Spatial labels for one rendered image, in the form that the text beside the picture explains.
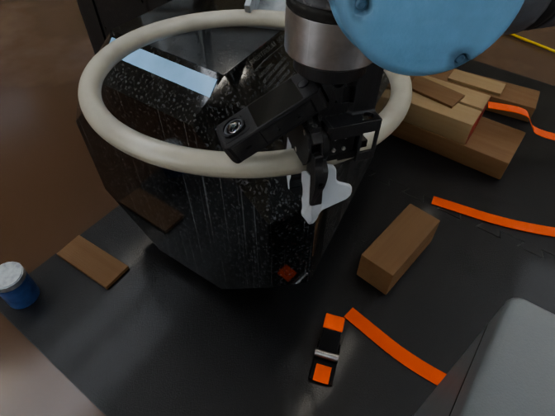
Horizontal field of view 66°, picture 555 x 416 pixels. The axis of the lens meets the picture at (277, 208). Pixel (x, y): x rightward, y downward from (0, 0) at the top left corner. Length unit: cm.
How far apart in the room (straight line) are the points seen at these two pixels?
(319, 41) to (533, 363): 37
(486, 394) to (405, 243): 103
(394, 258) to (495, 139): 82
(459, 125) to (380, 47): 166
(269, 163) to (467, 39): 28
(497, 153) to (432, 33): 171
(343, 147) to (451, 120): 143
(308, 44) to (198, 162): 18
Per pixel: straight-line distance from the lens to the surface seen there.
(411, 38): 25
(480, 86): 233
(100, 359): 145
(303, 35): 39
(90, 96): 63
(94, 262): 162
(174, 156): 50
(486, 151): 195
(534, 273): 173
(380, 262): 140
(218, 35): 103
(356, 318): 142
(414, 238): 149
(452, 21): 25
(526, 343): 52
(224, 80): 89
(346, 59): 39
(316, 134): 44
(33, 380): 152
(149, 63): 101
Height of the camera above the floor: 127
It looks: 49 degrees down
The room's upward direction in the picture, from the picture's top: straight up
